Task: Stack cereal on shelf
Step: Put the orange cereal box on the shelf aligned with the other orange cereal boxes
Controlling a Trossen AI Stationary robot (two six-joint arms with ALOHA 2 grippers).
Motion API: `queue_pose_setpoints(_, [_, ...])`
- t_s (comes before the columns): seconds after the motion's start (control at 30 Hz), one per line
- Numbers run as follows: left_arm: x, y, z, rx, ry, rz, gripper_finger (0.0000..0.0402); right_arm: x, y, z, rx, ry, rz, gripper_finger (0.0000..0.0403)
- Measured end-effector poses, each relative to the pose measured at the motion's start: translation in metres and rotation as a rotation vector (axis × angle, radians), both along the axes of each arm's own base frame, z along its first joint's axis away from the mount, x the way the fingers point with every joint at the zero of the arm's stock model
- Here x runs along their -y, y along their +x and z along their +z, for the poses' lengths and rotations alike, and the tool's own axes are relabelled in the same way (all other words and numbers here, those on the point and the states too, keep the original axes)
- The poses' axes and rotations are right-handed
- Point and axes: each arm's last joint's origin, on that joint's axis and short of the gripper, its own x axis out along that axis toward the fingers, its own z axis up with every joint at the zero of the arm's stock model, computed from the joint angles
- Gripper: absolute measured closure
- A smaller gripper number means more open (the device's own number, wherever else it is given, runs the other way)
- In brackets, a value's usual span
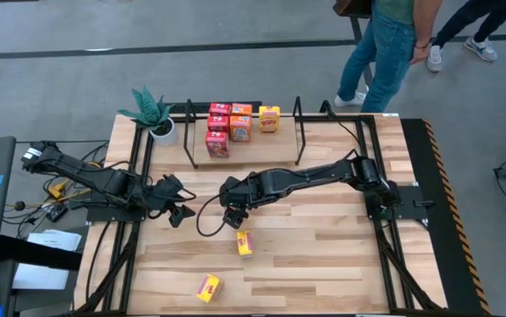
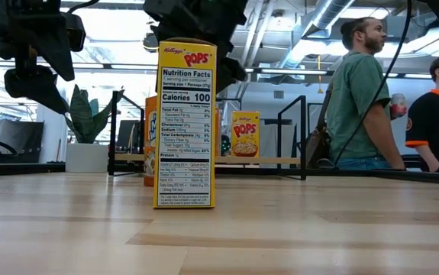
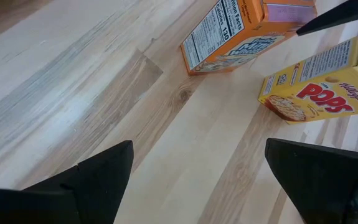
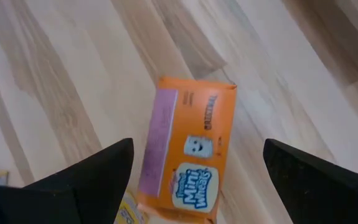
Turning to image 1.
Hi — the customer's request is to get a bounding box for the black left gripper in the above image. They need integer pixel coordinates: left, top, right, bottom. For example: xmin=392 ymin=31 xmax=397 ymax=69
xmin=158 ymin=173 xmax=197 ymax=229

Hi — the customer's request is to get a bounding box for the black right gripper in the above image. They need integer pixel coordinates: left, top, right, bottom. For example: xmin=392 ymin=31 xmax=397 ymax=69
xmin=218 ymin=174 xmax=265 ymax=231

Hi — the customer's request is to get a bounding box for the yellow Corn Pops cereal box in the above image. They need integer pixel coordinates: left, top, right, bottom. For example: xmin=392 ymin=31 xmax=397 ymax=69
xmin=195 ymin=273 xmax=224 ymax=305
xmin=236 ymin=230 xmax=254 ymax=260
xmin=258 ymin=105 xmax=282 ymax=135

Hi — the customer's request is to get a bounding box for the red Froot Loops cereal box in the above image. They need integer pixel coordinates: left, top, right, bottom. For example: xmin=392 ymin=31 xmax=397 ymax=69
xmin=208 ymin=102 xmax=233 ymax=118
xmin=206 ymin=114 xmax=231 ymax=133
xmin=204 ymin=130 xmax=231 ymax=159

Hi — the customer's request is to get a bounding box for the white plant pot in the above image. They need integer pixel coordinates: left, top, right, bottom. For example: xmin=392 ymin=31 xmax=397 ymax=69
xmin=148 ymin=115 xmax=180 ymax=148

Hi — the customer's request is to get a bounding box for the green snake plant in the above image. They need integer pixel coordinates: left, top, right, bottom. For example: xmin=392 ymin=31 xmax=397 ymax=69
xmin=117 ymin=85 xmax=176 ymax=131

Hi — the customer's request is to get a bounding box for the black power adapter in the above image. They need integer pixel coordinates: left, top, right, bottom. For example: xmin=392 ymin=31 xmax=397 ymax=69
xmin=44 ymin=203 xmax=70 ymax=224

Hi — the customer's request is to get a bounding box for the white paper sheet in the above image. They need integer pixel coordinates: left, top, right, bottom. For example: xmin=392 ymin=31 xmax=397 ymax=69
xmin=11 ymin=262 xmax=71 ymax=291
xmin=26 ymin=228 xmax=83 ymax=253

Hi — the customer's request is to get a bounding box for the person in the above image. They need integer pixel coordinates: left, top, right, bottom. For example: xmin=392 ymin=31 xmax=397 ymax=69
xmin=425 ymin=0 xmax=506 ymax=74
xmin=334 ymin=0 xmax=445 ymax=114

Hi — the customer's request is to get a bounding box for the brown bag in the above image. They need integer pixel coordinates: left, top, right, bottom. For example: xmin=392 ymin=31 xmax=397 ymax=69
xmin=333 ymin=0 xmax=373 ymax=19

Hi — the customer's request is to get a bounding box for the person's hand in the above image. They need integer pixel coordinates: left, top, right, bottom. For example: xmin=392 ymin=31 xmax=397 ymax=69
xmin=409 ymin=38 xmax=433 ymax=67

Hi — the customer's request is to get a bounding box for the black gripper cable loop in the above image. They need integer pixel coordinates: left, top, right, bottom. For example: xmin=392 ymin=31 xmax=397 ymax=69
xmin=195 ymin=193 xmax=236 ymax=239

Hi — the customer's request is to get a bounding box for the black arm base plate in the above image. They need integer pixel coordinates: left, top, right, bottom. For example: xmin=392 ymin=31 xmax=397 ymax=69
xmin=363 ymin=183 xmax=430 ymax=222
xmin=85 ymin=203 xmax=149 ymax=224

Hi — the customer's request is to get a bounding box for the black aluminium rig frame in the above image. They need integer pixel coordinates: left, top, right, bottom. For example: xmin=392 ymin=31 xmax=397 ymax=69
xmin=74 ymin=113 xmax=445 ymax=316

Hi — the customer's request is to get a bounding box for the black metal shelf end frame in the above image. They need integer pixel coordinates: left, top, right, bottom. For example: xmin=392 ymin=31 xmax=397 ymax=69
xmin=292 ymin=96 xmax=308 ymax=166
xmin=182 ymin=99 xmax=200 ymax=170

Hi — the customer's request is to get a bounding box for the thin black cable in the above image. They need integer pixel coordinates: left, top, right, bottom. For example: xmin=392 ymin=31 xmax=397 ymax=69
xmin=84 ymin=219 xmax=114 ymax=305

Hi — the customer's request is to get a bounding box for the yellow cable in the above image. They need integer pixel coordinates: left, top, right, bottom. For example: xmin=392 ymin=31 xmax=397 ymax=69
xmin=14 ymin=162 xmax=92 ymax=208

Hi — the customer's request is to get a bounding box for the long black arm cable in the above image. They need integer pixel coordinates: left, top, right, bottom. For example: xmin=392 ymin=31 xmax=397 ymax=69
xmin=319 ymin=100 xmax=370 ymax=153

